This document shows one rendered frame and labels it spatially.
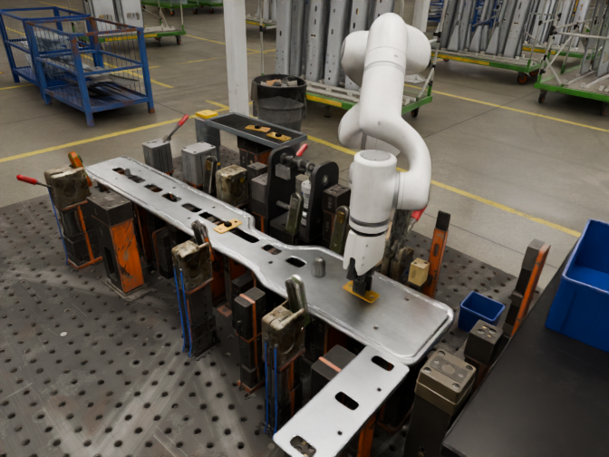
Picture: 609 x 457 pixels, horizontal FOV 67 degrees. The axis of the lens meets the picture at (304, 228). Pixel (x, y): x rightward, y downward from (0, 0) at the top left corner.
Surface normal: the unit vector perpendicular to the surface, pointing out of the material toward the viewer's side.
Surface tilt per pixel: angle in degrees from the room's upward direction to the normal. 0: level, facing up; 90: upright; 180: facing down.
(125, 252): 90
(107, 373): 0
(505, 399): 0
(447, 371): 0
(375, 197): 90
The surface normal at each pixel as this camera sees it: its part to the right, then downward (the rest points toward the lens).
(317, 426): 0.03, -0.86
